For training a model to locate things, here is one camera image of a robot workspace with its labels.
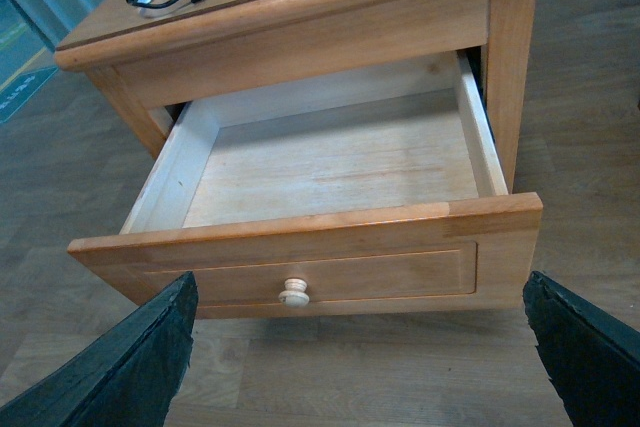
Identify round drawer knob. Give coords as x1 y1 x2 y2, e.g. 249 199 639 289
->
278 278 310 308

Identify light wooden nightstand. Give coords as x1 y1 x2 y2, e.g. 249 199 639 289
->
55 0 535 183

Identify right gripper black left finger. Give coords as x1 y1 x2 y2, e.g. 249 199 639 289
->
1 272 198 426

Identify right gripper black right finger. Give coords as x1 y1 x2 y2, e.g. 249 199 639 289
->
523 271 639 426

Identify wooden drawer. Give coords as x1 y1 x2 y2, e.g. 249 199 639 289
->
68 51 542 319

